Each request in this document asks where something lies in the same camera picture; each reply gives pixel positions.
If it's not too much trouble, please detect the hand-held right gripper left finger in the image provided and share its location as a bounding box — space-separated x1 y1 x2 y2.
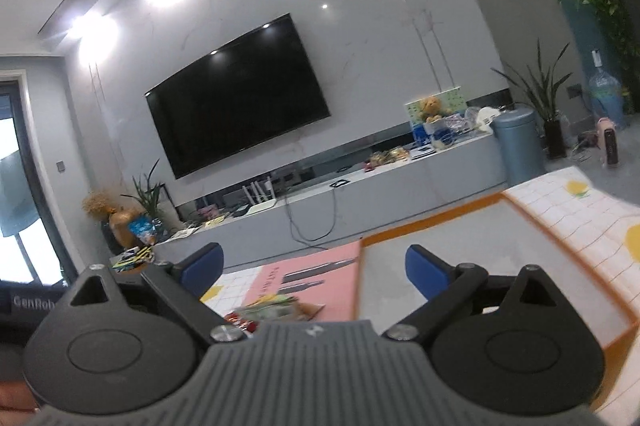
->
65 242 248 347

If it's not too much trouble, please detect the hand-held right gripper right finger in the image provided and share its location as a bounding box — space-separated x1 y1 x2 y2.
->
382 244 568 349

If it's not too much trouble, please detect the orange-edged grey box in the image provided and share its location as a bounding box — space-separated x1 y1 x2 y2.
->
354 192 640 412

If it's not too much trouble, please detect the green and white snack packet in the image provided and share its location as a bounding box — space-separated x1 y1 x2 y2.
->
239 294 327 323

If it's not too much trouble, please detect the blue snack bag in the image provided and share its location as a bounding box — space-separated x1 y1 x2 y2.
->
127 215 157 248

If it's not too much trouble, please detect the gold vase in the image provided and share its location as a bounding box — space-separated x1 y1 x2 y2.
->
108 207 142 253

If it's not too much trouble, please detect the green potted leaf plant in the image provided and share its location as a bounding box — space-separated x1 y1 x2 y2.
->
121 158 168 229

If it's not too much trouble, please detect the white router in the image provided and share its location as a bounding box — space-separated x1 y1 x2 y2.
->
242 175 279 210

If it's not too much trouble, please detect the long grey TV cabinet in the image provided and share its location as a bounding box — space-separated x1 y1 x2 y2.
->
150 133 511 269

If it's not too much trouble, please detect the pink flat box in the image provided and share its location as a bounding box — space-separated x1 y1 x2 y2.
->
250 239 363 323

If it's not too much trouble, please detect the glass balcony door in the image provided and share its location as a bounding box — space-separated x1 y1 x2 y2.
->
0 70 68 288

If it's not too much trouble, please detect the dried flower bunch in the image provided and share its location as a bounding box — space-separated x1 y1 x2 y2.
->
82 190 115 221

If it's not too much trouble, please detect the pile of wrapped pastries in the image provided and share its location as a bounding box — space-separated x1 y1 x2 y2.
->
364 147 412 168

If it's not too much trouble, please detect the blue-grey round trash bin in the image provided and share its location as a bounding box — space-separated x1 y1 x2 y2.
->
489 104 547 188

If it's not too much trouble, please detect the lemon print checked tablecloth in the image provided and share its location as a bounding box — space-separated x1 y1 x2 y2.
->
200 165 640 322

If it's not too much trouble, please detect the brown teddy bear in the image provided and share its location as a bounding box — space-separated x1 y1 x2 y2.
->
418 96 447 123

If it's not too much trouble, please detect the black flat-screen television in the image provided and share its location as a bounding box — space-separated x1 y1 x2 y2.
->
145 12 332 180

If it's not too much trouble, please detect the green printed board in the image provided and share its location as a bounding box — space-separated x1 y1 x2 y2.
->
404 86 466 128

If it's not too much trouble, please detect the potted snake plant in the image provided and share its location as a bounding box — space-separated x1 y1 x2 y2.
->
491 38 574 160

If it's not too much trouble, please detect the pink space heater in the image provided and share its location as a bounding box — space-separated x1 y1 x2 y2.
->
595 116 621 168

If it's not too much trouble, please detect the blue water dispenser bottle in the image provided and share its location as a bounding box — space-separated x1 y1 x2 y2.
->
588 49 631 130

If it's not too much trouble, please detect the black cable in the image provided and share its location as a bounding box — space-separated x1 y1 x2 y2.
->
284 185 337 243

